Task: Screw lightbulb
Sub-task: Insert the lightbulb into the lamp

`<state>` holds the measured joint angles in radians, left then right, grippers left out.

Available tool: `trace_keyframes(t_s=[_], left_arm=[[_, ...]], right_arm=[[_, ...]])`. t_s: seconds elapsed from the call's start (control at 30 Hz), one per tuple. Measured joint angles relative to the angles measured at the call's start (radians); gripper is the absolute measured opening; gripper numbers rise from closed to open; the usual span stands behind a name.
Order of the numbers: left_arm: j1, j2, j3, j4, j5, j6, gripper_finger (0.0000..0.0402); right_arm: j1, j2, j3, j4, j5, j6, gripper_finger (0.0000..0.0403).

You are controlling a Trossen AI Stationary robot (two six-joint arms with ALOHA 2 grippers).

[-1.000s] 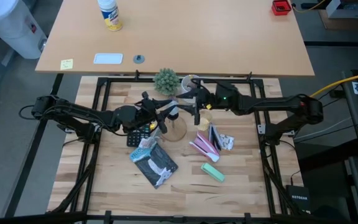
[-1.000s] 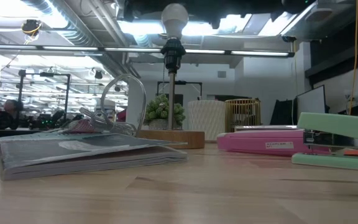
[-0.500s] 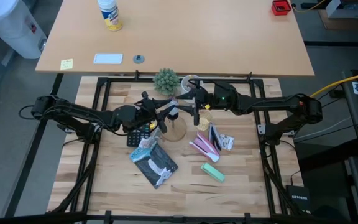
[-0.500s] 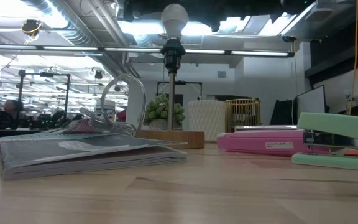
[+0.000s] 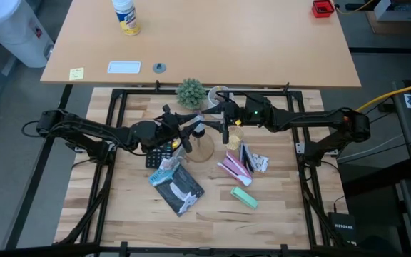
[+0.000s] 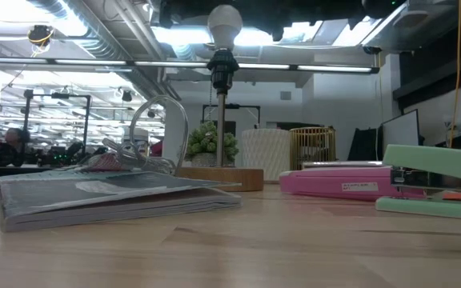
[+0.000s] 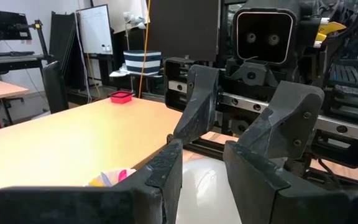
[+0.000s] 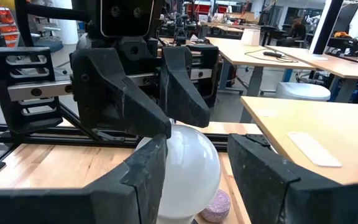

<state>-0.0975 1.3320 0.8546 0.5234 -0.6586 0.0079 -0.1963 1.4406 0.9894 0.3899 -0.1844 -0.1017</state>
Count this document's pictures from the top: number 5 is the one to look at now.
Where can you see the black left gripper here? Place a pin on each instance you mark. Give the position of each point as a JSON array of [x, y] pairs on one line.
[[152, 133]]

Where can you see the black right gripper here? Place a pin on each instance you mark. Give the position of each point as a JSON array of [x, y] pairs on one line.
[[248, 112]]

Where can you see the white lightbulb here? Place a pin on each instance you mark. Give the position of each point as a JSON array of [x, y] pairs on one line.
[[199, 125]]

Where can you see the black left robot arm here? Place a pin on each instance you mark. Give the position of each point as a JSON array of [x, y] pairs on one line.
[[84, 128]]

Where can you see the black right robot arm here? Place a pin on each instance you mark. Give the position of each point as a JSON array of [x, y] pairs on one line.
[[316, 119]]

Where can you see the white ribbed ceramic cup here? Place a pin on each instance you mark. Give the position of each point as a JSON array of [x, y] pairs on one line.
[[213, 98]]

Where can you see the small yellow jar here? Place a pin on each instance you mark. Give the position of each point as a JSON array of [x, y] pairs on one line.
[[235, 142]]

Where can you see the green artificial potted plant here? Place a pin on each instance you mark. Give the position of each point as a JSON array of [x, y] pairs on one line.
[[191, 93]]

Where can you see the black desk calculator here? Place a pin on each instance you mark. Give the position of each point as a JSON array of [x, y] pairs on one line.
[[157, 158]]

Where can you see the pink stapler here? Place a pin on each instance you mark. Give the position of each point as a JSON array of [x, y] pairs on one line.
[[235, 169]]

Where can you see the black pen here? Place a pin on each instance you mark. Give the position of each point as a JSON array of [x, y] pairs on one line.
[[252, 164]]

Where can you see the white patterned packet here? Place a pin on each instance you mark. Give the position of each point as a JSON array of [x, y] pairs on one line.
[[260, 163]]

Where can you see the black and teal package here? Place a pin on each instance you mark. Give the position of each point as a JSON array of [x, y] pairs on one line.
[[177, 189]]

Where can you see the light wooden desk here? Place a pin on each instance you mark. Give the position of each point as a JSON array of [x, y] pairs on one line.
[[227, 43]]

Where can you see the mint green stapler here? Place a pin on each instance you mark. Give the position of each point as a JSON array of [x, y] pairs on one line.
[[244, 198]]

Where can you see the white rectangular card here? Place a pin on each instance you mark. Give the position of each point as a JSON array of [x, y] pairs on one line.
[[124, 67]]

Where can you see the yellow sticky note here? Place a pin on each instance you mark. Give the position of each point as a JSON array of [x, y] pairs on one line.
[[76, 74]]

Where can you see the Lysol wipes canister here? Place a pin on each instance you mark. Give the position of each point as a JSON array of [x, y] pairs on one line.
[[127, 18]]

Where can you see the red plastic box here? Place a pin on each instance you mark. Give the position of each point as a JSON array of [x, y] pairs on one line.
[[322, 9]]

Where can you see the brown cardboard sheet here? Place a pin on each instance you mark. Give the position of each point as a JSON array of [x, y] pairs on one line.
[[387, 28]]

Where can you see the white cylindrical appliance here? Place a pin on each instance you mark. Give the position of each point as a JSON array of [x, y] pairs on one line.
[[9, 32]]

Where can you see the grey box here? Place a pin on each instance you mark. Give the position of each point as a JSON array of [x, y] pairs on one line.
[[394, 12]]

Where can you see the black aluminium table frame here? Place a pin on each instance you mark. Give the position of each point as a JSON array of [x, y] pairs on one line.
[[145, 92]]

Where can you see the black Netgear network switch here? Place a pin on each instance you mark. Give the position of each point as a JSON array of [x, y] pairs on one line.
[[342, 228]]

